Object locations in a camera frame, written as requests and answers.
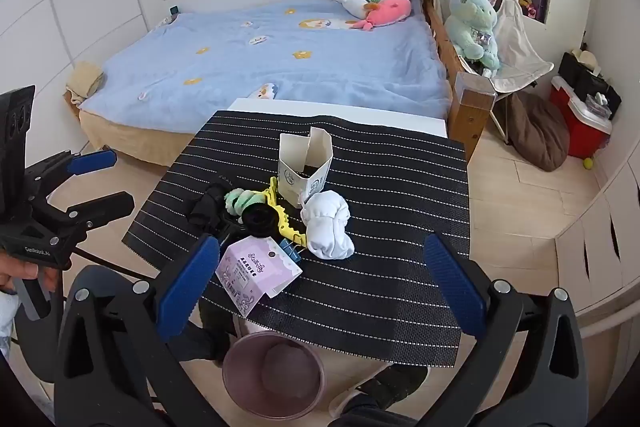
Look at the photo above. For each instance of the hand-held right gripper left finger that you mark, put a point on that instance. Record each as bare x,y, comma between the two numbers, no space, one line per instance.
190,277

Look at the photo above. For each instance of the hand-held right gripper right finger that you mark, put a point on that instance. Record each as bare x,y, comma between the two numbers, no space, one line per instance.
455,282

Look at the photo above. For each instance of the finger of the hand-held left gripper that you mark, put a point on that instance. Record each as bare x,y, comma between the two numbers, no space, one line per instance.
95,161
107,206

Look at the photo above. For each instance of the purple paper box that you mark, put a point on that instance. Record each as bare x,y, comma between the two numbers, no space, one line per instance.
250,277

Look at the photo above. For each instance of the black phone holder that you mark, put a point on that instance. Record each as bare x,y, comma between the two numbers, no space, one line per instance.
207,207

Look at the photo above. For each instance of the black hair scrunchie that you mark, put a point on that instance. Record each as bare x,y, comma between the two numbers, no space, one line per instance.
260,219

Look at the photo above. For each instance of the blue binder clip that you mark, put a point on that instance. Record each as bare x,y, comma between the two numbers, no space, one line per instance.
290,251

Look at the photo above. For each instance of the yellow plastic clip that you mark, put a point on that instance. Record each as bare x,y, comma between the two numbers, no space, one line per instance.
287,227

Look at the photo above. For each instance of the pink trash bin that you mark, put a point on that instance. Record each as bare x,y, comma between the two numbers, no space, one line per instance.
272,374

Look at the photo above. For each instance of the white sock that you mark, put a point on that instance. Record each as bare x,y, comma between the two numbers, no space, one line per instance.
327,222

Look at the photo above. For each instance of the white paper carton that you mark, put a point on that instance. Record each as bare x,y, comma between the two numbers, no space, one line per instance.
295,157

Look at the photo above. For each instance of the person's left hand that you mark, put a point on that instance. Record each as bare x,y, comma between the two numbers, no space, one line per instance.
7,274

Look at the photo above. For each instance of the beige bed skirt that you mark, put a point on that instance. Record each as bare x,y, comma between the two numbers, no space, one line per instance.
130,137

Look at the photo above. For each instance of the beige folded cloth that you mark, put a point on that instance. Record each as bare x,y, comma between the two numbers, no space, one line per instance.
85,79

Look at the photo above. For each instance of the black striped placemat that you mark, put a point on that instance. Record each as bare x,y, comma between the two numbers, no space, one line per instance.
395,207

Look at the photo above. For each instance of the person's right leg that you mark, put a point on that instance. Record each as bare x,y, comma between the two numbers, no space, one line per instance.
385,387

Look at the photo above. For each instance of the white wardrobe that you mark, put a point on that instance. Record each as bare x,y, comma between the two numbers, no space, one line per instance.
75,7

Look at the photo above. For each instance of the white drawer cabinet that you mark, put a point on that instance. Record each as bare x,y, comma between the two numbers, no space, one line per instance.
600,237

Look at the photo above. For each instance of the brown beanbag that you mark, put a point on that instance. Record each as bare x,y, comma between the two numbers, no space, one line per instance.
537,132

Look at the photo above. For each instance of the yellow tennis ball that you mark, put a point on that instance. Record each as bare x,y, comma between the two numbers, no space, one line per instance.
589,163

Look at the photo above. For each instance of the clear corner guard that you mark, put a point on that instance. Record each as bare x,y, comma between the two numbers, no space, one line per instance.
472,84

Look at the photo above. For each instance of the red cooler box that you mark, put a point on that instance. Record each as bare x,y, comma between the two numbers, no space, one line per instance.
580,127

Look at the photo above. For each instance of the bed with blue blanket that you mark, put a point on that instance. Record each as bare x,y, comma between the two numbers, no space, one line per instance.
275,67

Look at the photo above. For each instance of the black bag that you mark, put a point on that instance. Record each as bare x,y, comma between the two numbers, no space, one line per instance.
582,77

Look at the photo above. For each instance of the straw hat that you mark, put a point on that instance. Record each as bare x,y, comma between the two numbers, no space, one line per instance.
585,57

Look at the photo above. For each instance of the mint unicorn plush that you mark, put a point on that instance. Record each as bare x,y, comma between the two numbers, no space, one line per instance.
470,22

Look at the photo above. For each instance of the pink whale plush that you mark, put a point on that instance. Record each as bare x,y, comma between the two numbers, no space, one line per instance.
387,9

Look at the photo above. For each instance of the dark purple box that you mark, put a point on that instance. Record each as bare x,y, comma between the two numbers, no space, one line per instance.
539,4

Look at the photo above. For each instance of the white seal plush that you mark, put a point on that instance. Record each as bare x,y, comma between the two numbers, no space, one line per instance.
350,2

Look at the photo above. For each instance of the wooden bed frame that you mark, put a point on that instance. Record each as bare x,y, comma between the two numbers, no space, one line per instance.
467,117

